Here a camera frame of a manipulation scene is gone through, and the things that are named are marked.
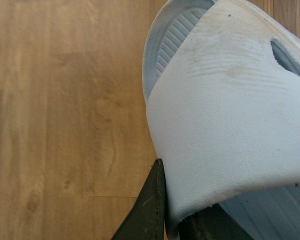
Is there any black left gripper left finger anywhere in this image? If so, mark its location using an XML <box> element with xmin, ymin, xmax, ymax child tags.
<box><xmin>112</xmin><ymin>158</ymin><xmax>166</xmax><ymax>240</ymax></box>

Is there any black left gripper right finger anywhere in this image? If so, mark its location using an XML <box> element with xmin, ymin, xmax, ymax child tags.
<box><xmin>178</xmin><ymin>203</ymin><xmax>252</xmax><ymax>240</ymax></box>

